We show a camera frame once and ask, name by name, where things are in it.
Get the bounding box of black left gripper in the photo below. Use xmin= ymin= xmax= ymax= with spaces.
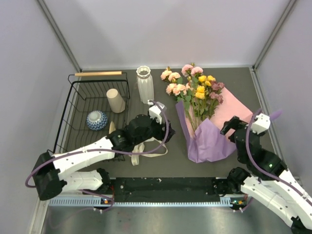
xmin=134 ymin=111 xmax=176 ymax=146

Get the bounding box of purple flower bouquet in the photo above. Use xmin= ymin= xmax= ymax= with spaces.
xmin=175 ymin=101 xmax=236 ymax=163

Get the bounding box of cream printed ribbon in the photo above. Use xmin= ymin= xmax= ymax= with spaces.
xmin=129 ymin=137 xmax=168 ymax=166

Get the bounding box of peach rose stem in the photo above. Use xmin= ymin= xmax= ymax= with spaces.
xmin=166 ymin=83 xmax=195 ymax=131
xmin=160 ymin=67 xmax=187 ymax=85

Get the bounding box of yellow rose stem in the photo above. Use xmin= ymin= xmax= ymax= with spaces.
xmin=192 ymin=75 xmax=218 ymax=121

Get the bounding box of pink rose stem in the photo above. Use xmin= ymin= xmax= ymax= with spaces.
xmin=181 ymin=63 xmax=203 ymax=93

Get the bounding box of pink wrapping paper sheet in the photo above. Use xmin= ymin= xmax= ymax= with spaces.
xmin=182 ymin=88 xmax=253 ymax=137

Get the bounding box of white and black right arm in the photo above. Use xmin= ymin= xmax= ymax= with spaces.
xmin=220 ymin=114 xmax=312 ymax=234

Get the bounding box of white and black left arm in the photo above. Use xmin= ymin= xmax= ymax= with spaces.
xmin=30 ymin=115 xmax=175 ymax=201

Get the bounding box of white ribbed ceramic vase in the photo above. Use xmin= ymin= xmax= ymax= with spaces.
xmin=136 ymin=66 xmax=154 ymax=104

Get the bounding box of mauve rose stem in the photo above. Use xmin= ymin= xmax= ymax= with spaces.
xmin=207 ymin=81 xmax=224 ymax=119

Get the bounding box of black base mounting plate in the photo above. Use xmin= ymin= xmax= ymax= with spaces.
xmin=82 ymin=177 xmax=247 ymax=196

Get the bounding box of cream ceramic plate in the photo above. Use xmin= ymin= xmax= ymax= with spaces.
xmin=109 ymin=121 xmax=116 ymax=134

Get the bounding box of beige paper cup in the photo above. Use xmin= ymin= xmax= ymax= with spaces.
xmin=106 ymin=88 xmax=125 ymax=114

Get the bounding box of blue white patterned bowl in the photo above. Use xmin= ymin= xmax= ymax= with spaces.
xmin=86 ymin=110 xmax=108 ymax=131

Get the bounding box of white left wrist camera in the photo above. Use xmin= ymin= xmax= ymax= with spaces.
xmin=148 ymin=99 xmax=167 ymax=124

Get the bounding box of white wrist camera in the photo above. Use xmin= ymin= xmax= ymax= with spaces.
xmin=251 ymin=113 xmax=271 ymax=135
xmin=148 ymin=99 xmax=167 ymax=124

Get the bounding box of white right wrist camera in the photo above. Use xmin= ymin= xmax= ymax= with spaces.
xmin=251 ymin=113 xmax=271 ymax=135

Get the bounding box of black wire basket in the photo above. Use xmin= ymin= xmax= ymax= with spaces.
xmin=51 ymin=71 xmax=130 ymax=154

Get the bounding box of grey slotted cable duct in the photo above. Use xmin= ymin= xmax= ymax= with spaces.
xmin=49 ymin=196 xmax=247 ymax=207

